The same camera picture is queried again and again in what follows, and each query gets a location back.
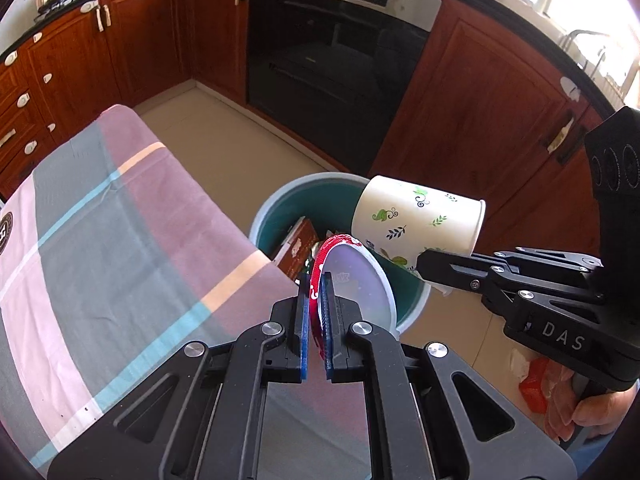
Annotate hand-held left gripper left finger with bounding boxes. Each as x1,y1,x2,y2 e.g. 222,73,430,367
47,270,311,480

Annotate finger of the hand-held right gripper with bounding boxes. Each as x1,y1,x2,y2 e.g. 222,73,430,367
416,249,603,316
494,246,607,274

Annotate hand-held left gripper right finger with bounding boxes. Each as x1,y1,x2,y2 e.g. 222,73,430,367
322,271,576,480

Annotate red rimmed plastic lid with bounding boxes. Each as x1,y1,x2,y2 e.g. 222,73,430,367
307,234,398,346

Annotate floral print paper cup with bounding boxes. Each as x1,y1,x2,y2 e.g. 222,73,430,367
350,175,487,296

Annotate teal waste bin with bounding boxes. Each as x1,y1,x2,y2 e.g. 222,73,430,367
248,171,431,333

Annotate person's right hand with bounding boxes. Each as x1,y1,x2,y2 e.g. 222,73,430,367
572,387,640,443

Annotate pale pink plastic bag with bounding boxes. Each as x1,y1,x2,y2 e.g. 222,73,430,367
545,360,583,443

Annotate orange plastic bag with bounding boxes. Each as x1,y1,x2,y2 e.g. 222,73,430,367
518,357,556,413

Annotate pink grey checked tablecloth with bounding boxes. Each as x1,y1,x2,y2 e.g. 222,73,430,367
0,104,306,468

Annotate black built-in oven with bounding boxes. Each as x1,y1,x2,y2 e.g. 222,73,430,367
245,0,443,176

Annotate silver faucet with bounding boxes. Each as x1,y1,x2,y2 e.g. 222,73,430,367
560,29,608,78

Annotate brown wooden kitchen cabinets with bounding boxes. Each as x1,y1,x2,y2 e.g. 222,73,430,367
0,0,640,271

